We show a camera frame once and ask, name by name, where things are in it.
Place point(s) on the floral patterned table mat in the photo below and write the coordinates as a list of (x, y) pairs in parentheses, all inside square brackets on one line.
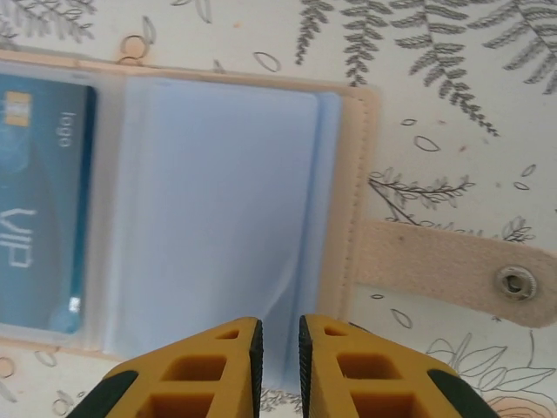
[(435, 130)]

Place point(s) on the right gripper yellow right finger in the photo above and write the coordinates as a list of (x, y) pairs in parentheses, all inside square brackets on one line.
[(370, 379)]

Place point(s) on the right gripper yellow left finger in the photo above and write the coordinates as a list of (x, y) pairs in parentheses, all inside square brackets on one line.
[(196, 379)]

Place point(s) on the blue VIP card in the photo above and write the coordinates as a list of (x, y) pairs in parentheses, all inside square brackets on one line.
[(43, 196)]

